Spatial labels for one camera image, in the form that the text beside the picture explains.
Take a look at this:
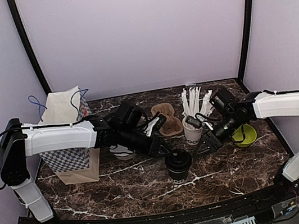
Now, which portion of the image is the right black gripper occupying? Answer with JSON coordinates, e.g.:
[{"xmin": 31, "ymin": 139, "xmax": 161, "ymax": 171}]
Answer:
[{"xmin": 187, "ymin": 109, "xmax": 245, "ymax": 158}]

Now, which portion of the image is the brown cardboard cup carrier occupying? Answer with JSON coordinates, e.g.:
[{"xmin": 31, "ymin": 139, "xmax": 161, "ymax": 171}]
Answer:
[{"xmin": 151, "ymin": 103, "xmax": 184, "ymax": 137}]

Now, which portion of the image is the white scalloped bowl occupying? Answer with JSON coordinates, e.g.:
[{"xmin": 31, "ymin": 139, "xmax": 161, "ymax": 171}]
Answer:
[{"xmin": 109, "ymin": 145, "xmax": 136, "ymax": 161}]

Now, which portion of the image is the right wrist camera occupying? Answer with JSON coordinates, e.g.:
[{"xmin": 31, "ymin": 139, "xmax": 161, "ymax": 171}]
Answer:
[{"xmin": 185, "ymin": 113, "xmax": 215, "ymax": 131}]

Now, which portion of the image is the black right frame post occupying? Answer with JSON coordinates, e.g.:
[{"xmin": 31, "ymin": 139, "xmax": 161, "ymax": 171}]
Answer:
[{"xmin": 237, "ymin": 0, "xmax": 253, "ymax": 82}]

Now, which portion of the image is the black left frame post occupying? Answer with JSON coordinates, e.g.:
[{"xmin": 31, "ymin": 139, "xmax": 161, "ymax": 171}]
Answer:
[{"xmin": 7, "ymin": 0, "xmax": 52, "ymax": 95}]

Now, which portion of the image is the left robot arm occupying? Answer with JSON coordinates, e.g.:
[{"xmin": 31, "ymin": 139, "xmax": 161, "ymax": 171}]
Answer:
[{"xmin": 0, "ymin": 102, "xmax": 172, "ymax": 224}]

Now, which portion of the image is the checkered paper takeout bag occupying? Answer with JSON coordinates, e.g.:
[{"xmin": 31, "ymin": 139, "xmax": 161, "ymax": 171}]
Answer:
[{"xmin": 28, "ymin": 86, "xmax": 100, "ymax": 185}]

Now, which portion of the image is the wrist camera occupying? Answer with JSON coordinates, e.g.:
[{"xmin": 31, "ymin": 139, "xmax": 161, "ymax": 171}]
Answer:
[
  {"xmin": 185, "ymin": 113, "xmax": 215, "ymax": 131},
  {"xmin": 143, "ymin": 112, "xmax": 167, "ymax": 137}
]

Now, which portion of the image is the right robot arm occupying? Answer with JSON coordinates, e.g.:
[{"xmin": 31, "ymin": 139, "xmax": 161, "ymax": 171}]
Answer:
[{"xmin": 195, "ymin": 88, "xmax": 299, "ymax": 202}]

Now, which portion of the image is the black frame post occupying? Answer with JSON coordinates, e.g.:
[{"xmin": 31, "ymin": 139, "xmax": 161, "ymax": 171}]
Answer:
[
  {"xmin": 7, "ymin": 0, "xmax": 52, "ymax": 95},
  {"xmin": 237, "ymin": 0, "xmax": 253, "ymax": 82}
]

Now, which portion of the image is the lime green bowl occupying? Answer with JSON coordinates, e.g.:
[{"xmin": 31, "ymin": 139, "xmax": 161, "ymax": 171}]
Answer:
[{"xmin": 232, "ymin": 124, "xmax": 257, "ymax": 148}]

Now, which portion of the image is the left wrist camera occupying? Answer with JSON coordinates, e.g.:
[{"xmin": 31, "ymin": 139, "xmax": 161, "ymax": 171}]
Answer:
[{"xmin": 143, "ymin": 112, "xmax": 167, "ymax": 137}]

